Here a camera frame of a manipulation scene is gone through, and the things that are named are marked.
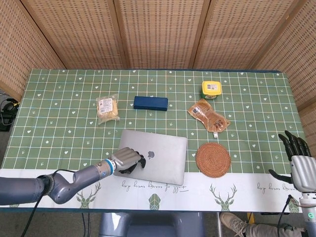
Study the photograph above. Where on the green checked tablecloth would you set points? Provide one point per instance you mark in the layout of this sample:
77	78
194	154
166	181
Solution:
158	123

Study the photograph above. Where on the silver laptop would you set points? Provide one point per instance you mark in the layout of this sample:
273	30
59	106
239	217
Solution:
154	158

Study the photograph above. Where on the beige sneaker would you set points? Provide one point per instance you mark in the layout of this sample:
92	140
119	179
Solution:
233	223

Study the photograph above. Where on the clear bag of biscuits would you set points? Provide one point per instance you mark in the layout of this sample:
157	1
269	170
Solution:
107	110

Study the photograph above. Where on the brown spouted sauce pouch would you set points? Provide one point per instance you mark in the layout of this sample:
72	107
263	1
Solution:
208	116

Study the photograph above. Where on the round woven rattan coaster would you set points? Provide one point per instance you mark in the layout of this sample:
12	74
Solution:
213	159

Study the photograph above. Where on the yellow lidded green jar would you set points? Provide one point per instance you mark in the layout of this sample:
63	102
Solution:
211	90

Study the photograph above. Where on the woven bamboo folding screen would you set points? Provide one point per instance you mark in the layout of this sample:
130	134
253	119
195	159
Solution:
158	33

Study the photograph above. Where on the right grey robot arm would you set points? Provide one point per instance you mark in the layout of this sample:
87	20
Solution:
308	212

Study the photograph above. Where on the dark blue rectangular box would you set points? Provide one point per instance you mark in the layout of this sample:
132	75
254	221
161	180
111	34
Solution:
150	103

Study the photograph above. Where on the grey plastic chair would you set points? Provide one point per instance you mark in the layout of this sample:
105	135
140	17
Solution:
150	224

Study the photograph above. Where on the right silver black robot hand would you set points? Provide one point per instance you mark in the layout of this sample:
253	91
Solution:
300	168

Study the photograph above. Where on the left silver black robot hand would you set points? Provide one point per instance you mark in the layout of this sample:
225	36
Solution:
127	160

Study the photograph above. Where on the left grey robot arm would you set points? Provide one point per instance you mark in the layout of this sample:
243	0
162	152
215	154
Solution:
56	184

